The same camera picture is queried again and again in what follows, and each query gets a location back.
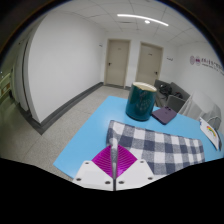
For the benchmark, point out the grey white checked towel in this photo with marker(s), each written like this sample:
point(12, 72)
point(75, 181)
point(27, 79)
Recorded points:
point(160, 148)

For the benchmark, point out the wall logo lettering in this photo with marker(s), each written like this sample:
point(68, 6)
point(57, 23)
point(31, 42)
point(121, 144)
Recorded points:
point(208, 65)

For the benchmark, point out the purple smartphone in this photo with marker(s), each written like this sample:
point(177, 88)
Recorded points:
point(164, 115)

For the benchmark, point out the small round ceiling light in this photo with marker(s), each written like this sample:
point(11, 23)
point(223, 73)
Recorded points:
point(147, 21)

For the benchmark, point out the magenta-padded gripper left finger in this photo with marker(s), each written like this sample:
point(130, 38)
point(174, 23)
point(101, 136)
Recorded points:
point(95, 175)

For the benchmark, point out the beige door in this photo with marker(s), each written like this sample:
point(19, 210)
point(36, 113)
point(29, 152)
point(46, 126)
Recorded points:
point(117, 63)
point(149, 65)

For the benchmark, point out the white card with rainbow print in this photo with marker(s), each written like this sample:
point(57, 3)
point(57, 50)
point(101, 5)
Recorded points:
point(210, 131)

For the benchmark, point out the grey sofa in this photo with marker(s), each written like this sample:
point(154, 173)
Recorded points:
point(178, 100)

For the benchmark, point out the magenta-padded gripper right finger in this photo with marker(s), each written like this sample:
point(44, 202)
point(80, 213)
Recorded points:
point(135, 173)

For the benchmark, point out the dark green mug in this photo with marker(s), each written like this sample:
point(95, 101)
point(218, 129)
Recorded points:
point(140, 103)

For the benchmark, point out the long ceiling light strip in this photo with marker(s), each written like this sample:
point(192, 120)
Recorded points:
point(143, 18)

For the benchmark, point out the white covered chair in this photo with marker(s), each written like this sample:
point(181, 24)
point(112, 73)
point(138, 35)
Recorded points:
point(203, 106)

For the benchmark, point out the black bag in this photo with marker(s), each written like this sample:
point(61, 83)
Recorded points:
point(165, 89)

